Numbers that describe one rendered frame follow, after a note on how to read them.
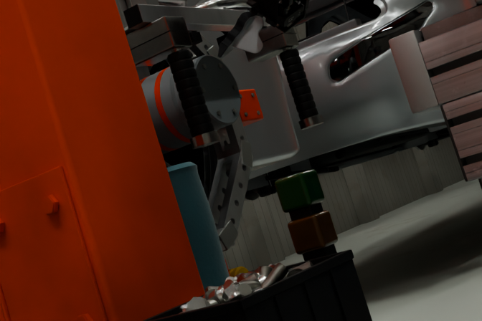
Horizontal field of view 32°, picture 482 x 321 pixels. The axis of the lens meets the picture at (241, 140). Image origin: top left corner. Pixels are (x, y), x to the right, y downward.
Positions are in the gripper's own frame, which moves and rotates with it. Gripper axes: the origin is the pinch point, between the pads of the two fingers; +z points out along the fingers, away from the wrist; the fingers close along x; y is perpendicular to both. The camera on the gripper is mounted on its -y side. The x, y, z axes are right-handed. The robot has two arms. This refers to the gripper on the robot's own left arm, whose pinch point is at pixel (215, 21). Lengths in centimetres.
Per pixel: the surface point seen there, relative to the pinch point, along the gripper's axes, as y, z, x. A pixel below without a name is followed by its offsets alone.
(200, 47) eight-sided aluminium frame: -19.5, -17.8, 31.2
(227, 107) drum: 1.9, -1.7, 19.7
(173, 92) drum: -4.7, 4.6, 16.2
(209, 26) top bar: -5.9, -5.2, 8.3
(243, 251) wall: -229, -320, 687
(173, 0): -9.0, 0.2, 1.2
